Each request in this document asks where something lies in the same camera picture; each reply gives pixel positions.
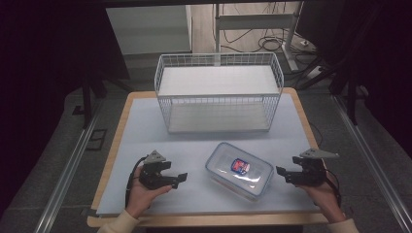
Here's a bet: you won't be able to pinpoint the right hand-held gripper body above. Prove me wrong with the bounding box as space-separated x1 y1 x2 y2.
292 148 340 187

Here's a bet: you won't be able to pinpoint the light blue table mat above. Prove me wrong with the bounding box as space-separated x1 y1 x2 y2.
95 92 321 216

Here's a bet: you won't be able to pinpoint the aluminium floor rail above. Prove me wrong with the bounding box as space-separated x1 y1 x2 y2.
329 94 412 233
33 102 102 233

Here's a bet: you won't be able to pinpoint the white wire basket rack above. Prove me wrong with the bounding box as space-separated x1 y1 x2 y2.
154 51 286 135

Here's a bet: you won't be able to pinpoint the white metal desk frame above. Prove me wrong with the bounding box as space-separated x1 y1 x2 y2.
213 1 306 73

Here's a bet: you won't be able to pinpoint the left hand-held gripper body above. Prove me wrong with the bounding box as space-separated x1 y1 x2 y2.
139 150 173 190

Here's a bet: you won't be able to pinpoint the person's left hand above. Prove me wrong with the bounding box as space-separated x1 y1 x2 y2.
124 166 173 219

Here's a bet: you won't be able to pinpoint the person's right hand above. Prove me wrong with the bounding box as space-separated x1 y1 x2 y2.
296 170 347 224

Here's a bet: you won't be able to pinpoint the clear plastic lidded container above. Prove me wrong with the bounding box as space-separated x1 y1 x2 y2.
204 141 275 202

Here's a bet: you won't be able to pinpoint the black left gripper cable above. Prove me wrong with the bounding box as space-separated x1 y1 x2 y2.
124 155 149 209

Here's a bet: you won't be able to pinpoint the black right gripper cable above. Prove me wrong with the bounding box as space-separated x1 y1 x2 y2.
325 168 343 209

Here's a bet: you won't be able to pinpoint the black floor cables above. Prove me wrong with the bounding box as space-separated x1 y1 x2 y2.
212 2 320 67

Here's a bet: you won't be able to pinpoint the white power strip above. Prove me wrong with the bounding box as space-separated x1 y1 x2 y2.
299 65 326 83

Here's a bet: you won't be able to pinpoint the black floor plate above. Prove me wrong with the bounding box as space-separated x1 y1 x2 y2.
85 128 108 151

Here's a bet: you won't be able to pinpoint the dark curtain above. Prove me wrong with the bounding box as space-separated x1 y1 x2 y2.
0 0 130 217
295 0 412 159

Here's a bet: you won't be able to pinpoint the white cabinet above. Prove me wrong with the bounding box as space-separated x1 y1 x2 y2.
105 4 193 55

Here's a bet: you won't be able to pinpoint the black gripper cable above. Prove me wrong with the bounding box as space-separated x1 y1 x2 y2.
325 168 343 209
124 155 149 209

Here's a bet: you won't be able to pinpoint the black metal stand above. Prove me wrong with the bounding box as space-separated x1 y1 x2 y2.
71 72 134 130
297 57 370 126

